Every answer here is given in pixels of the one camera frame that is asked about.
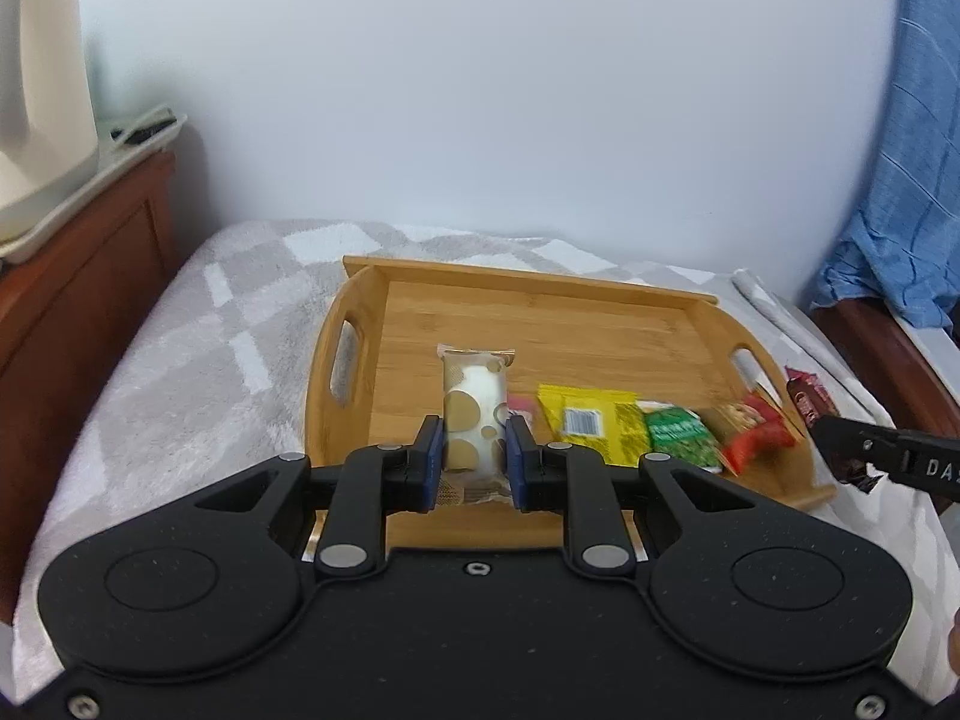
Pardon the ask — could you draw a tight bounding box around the beige kettle tray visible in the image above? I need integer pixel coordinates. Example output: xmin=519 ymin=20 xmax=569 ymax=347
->
xmin=0 ymin=106 xmax=188 ymax=263

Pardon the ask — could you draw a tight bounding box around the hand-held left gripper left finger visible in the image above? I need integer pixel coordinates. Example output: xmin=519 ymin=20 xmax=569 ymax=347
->
xmin=180 ymin=414 xmax=449 ymax=580

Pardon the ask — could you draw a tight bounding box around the cream electric kettle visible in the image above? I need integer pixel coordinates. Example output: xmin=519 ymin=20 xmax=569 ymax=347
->
xmin=0 ymin=0 xmax=102 ymax=237

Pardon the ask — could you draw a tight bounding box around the dark brown chocolate packet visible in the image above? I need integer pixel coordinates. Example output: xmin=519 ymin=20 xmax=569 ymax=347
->
xmin=785 ymin=365 xmax=886 ymax=494

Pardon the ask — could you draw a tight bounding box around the blue plaid cloth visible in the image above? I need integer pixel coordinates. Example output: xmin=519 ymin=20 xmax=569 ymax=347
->
xmin=806 ymin=0 xmax=960 ymax=331

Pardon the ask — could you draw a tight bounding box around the yellow snack packet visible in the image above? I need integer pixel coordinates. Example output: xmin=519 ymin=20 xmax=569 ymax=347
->
xmin=536 ymin=384 xmax=650 ymax=467

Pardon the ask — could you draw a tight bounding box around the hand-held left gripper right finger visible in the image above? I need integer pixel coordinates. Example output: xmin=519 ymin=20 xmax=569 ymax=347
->
xmin=504 ymin=416 xmax=777 ymax=578

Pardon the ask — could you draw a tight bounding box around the red gold nut packet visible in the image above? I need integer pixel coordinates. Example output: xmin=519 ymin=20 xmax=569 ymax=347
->
xmin=701 ymin=390 xmax=797 ymax=475

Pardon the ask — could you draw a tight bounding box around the wooden tray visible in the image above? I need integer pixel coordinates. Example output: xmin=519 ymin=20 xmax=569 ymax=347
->
xmin=304 ymin=255 xmax=837 ymax=541

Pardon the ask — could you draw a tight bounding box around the brown wooden cabinet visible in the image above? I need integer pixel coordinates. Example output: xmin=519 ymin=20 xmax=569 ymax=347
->
xmin=0 ymin=150 xmax=181 ymax=623

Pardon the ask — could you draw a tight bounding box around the brown wooden bed frame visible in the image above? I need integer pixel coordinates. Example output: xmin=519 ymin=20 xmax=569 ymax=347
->
xmin=810 ymin=298 xmax=960 ymax=451

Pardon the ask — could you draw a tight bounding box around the green pea packet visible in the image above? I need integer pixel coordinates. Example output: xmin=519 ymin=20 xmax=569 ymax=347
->
xmin=637 ymin=401 xmax=722 ymax=475

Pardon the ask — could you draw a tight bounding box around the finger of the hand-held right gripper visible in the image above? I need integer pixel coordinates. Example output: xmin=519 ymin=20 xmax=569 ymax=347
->
xmin=812 ymin=412 xmax=901 ymax=485

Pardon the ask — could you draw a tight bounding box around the white gold dotted packet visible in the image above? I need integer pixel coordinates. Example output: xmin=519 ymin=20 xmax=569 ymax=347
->
xmin=437 ymin=345 xmax=518 ymax=505

